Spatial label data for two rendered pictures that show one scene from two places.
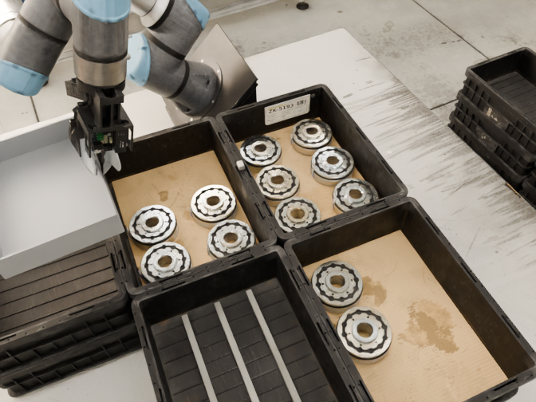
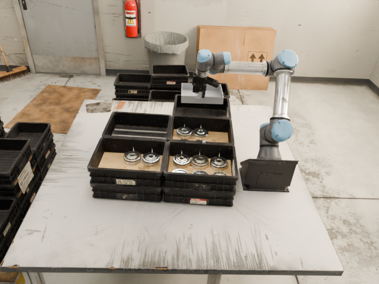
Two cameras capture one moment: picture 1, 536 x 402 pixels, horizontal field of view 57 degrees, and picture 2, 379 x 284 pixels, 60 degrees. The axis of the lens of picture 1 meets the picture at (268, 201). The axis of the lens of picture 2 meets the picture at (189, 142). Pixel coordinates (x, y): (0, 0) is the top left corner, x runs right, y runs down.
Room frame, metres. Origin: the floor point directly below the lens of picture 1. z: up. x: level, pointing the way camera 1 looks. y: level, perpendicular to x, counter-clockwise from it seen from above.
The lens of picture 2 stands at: (1.25, -1.46, 2.06)
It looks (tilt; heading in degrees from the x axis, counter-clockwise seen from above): 35 degrees down; 112
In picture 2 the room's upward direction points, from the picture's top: 3 degrees clockwise
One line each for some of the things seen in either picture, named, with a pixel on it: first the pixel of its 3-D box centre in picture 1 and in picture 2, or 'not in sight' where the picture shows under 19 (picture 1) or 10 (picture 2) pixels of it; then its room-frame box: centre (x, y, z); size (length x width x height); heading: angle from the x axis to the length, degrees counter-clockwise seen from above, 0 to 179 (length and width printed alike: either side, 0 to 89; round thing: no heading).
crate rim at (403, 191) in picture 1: (305, 155); (201, 159); (0.77, -0.09, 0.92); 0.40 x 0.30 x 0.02; 22
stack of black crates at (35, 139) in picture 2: not in sight; (29, 151); (-0.82, 0.06, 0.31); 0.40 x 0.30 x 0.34; 115
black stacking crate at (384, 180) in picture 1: (304, 169); (200, 166); (0.77, -0.09, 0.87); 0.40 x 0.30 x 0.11; 22
